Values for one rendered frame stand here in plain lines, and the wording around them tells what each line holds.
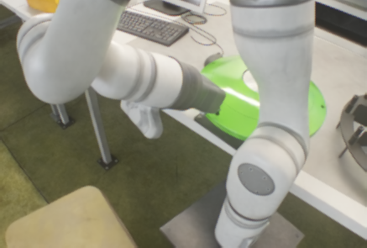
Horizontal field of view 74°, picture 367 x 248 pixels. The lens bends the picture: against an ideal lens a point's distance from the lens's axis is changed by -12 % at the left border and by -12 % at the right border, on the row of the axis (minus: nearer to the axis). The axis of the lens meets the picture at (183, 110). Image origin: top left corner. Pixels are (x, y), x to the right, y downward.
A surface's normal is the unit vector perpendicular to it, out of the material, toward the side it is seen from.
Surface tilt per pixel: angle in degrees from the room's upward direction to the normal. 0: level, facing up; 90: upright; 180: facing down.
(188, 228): 0
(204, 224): 0
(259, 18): 87
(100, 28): 89
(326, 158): 0
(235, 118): 24
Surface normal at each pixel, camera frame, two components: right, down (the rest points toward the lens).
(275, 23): -0.22, 0.55
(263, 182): -0.56, 0.57
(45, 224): 0.04, -0.73
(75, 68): 0.68, 0.41
